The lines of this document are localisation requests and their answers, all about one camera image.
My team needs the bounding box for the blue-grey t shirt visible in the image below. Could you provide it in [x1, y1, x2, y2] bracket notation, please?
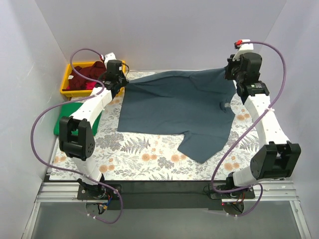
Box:
[117, 68, 236, 163]

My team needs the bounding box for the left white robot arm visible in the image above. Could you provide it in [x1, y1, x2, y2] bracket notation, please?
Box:
[59, 59, 128, 199]

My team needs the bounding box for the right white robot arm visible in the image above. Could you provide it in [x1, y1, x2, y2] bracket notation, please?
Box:
[225, 52, 301, 198]

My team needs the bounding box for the dark red t shirt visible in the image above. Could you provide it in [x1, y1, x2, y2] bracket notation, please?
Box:
[64, 61, 106, 91]

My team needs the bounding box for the pink t shirt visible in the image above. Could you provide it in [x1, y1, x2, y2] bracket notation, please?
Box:
[85, 81, 96, 90]

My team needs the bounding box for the yellow plastic bin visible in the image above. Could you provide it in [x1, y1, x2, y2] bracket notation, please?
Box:
[60, 61, 126, 98]

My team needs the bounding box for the folded green t shirt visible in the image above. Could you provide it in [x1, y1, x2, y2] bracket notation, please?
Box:
[53, 103, 102, 136]

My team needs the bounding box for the floral table mat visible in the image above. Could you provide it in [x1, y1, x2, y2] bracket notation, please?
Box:
[49, 70, 277, 182]

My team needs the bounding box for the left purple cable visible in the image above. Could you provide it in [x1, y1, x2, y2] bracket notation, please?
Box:
[30, 48, 124, 224]

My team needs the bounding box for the purple cable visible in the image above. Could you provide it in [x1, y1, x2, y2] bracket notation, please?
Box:
[211, 41, 288, 217]
[30, 48, 124, 224]

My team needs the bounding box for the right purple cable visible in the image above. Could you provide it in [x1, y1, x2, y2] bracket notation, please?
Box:
[211, 41, 288, 217]

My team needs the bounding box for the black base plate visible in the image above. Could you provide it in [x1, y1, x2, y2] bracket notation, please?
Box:
[77, 181, 255, 211]

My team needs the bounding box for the aluminium frame rail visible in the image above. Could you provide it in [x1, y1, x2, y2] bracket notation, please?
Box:
[36, 182, 80, 203]

